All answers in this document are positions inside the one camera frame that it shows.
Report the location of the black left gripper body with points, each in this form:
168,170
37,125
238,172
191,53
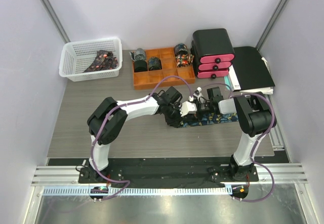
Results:
172,114

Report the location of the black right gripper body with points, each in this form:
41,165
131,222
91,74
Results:
203,108

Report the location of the blue snail pattern tie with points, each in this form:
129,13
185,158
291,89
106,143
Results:
207,119

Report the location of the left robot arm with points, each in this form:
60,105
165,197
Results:
106,122

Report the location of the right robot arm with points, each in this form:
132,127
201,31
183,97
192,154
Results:
256,118

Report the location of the orange wooden divider tray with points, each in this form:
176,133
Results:
169,75

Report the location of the teal round pad packet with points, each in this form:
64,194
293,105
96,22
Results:
228,82

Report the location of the white paper box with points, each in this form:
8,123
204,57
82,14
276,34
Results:
234,83

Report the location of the dark blue rolled tie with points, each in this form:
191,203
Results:
154,63

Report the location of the orange floral rolled tie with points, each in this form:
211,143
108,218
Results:
184,60

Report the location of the black rolled tie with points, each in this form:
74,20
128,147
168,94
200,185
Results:
140,66

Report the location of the black pink drawer unit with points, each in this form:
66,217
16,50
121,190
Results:
213,53

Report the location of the blue floral rolled tie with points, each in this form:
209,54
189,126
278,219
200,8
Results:
180,49

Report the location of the grey rolled tie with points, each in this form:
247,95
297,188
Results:
138,54

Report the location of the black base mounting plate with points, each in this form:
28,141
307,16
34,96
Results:
170,173

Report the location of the dark red dotted tie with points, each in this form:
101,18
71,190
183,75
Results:
105,60

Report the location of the white plastic basket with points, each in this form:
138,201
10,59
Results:
76,57

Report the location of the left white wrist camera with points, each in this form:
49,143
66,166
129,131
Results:
187,108

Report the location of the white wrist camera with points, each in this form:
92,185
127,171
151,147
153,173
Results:
187,108
197,93

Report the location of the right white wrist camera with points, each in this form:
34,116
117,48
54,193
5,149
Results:
197,93

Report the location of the white slotted cable duct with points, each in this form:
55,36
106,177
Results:
100,191

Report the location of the aluminium frame rail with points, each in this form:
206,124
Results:
60,175

